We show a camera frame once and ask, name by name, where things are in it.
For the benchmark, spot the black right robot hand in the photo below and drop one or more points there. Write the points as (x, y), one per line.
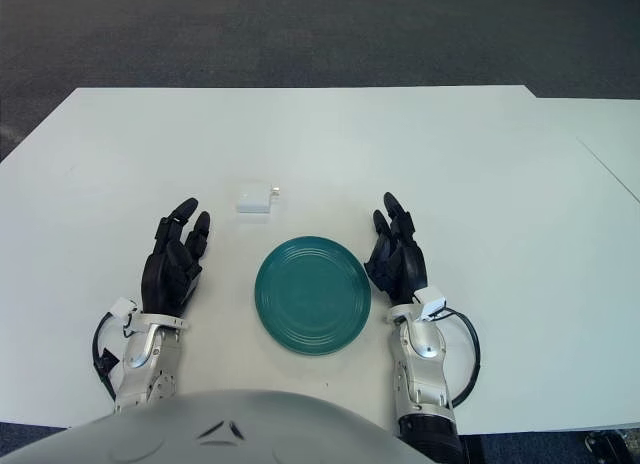
(407, 269)

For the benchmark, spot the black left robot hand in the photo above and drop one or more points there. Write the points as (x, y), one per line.
(162, 276)

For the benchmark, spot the white square charger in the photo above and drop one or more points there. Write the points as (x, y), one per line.
(254, 200)

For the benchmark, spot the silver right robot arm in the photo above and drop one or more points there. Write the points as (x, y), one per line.
(425, 384)

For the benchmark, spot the teal round plate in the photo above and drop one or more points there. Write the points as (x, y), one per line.
(312, 296)

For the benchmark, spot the white right wrist connector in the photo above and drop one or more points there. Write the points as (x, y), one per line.
(430, 300)

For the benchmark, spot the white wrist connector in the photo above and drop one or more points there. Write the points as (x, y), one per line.
(430, 300)
(122, 306)

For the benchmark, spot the white left wrist connector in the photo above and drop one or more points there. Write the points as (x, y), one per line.
(122, 306)

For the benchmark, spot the grey robot torso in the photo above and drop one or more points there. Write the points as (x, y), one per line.
(210, 429)

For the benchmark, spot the black object on floor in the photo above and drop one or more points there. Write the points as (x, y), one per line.
(612, 446)

